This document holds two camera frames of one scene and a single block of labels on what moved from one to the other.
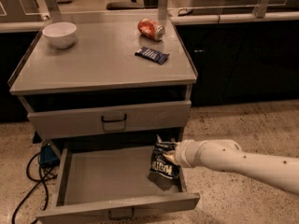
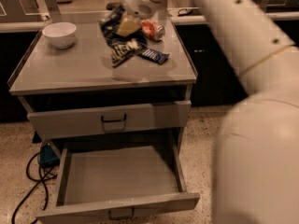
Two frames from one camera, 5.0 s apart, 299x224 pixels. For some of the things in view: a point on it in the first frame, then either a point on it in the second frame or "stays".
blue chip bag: (161, 164) -> (120, 47)
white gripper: (182, 154) -> (139, 4)
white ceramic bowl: (61, 35) stays
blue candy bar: (151, 55) stays
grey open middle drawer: (94, 181) stays
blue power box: (48, 158) stays
